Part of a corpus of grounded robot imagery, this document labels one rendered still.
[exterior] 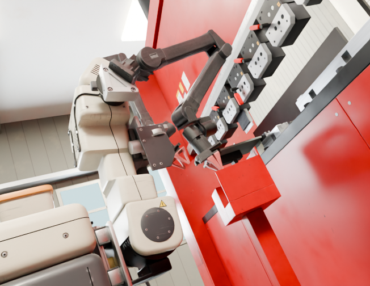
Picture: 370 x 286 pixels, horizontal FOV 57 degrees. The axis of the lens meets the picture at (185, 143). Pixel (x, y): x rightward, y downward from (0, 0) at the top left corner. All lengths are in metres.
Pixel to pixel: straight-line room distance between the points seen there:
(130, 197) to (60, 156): 4.21
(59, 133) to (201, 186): 3.31
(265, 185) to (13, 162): 4.38
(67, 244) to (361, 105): 0.79
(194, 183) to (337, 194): 1.46
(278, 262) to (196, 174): 1.47
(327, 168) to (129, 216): 0.63
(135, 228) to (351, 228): 0.66
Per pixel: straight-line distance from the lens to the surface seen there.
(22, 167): 5.13
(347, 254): 1.26
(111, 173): 1.10
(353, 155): 1.06
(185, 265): 5.07
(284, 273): 1.14
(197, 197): 2.44
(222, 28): 1.72
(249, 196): 1.08
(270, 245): 1.14
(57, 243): 0.81
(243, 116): 1.75
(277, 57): 1.45
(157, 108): 2.70
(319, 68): 2.03
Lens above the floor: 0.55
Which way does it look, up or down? 20 degrees up
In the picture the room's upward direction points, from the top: 24 degrees counter-clockwise
